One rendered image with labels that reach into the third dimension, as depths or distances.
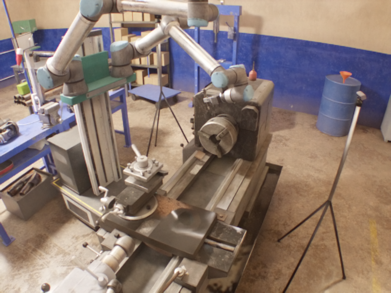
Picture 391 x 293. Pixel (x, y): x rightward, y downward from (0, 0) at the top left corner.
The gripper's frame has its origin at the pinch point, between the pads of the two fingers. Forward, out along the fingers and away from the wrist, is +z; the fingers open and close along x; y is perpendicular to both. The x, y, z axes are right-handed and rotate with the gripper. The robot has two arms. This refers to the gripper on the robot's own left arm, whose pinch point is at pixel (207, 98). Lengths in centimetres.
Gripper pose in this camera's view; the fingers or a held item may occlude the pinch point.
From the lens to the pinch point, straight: 186.2
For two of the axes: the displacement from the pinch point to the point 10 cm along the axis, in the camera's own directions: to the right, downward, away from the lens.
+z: -7.1, 0.0, 7.1
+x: 6.3, -4.7, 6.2
